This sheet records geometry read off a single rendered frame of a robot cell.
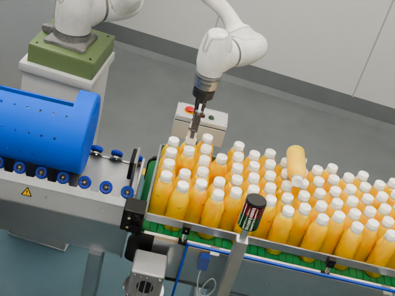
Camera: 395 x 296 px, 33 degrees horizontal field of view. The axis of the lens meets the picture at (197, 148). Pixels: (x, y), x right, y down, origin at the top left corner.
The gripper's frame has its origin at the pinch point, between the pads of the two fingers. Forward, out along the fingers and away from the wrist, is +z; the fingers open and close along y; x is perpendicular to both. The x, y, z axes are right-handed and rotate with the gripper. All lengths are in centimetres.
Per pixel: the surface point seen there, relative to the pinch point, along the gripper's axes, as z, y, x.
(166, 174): 1.9, 24.8, -6.1
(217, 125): 1.0, -11.1, 9.0
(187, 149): 2.0, 7.6, -0.4
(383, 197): 2, 8, 72
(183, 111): 0.7, -14.2, -4.8
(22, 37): 59, -146, -104
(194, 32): 83, -263, -5
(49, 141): -2, 27, -45
